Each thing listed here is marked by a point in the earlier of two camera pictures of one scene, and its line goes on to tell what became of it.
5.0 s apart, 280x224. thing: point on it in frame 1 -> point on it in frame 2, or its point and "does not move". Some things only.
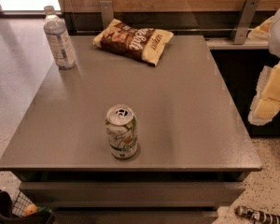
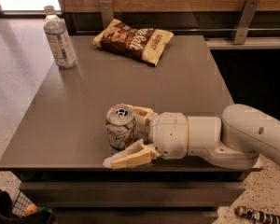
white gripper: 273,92 -> 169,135
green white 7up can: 121,124 does not move
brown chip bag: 137,43 does not move
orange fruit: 31,210 does not move
